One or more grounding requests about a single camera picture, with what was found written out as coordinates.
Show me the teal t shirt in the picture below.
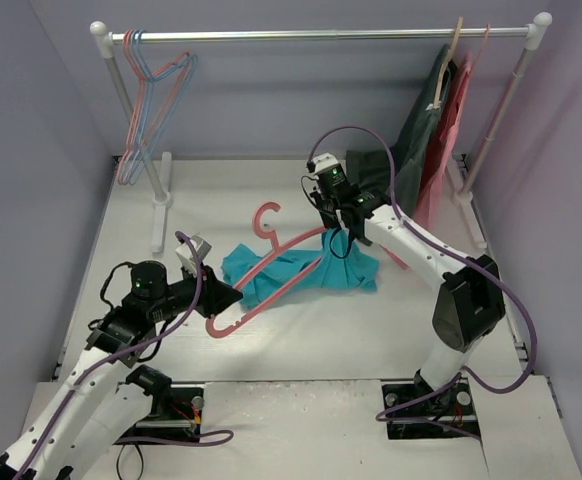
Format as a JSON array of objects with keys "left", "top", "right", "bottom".
[{"left": 240, "top": 230, "right": 380, "bottom": 310}]

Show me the pink plastic hanger front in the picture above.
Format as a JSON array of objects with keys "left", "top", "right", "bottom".
[{"left": 205, "top": 202, "right": 326, "bottom": 339}]

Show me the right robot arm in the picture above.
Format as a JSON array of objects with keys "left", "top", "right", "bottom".
[{"left": 308, "top": 189, "right": 505, "bottom": 391}]

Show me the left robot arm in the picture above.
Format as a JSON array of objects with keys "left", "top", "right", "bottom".
[{"left": 0, "top": 260, "right": 242, "bottom": 479}]

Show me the dark green t shirt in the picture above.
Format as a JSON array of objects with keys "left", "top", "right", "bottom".
[{"left": 345, "top": 44, "right": 456, "bottom": 216}]

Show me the pink t shirt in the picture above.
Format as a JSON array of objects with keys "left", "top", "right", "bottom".
[{"left": 383, "top": 49, "right": 475, "bottom": 271}]

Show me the wooden hanger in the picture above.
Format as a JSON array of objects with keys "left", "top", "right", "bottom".
[{"left": 427, "top": 16, "right": 464, "bottom": 110}]

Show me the pink hanger on right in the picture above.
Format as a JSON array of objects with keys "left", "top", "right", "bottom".
[{"left": 472, "top": 23, "right": 491, "bottom": 68}]

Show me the blue plastic hanger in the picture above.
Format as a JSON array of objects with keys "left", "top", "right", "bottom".
[{"left": 123, "top": 30, "right": 200, "bottom": 185}]

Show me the white metal clothes rack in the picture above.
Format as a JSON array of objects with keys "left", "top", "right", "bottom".
[{"left": 89, "top": 12, "right": 553, "bottom": 253}]

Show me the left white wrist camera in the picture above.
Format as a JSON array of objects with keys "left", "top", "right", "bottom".
[{"left": 175, "top": 231, "right": 212, "bottom": 276}]

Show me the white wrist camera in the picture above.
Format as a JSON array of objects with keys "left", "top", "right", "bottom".
[
  {"left": 175, "top": 231, "right": 212, "bottom": 276},
  {"left": 307, "top": 153, "right": 340, "bottom": 175}
]

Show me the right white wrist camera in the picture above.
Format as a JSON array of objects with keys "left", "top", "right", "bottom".
[{"left": 307, "top": 153, "right": 340, "bottom": 175}]

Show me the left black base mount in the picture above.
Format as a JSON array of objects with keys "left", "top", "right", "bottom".
[{"left": 115, "top": 365, "right": 204, "bottom": 443}]

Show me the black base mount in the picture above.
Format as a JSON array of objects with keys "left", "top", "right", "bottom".
[
  {"left": 115, "top": 365, "right": 204, "bottom": 443},
  {"left": 379, "top": 378, "right": 481, "bottom": 441}
]

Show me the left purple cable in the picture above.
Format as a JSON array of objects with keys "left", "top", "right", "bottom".
[{"left": 15, "top": 230, "right": 235, "bottom": 476}]

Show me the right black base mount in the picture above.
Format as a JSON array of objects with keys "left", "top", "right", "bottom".
[{"left": 379, "top": 378, "right": 481, "bottom": 441}]

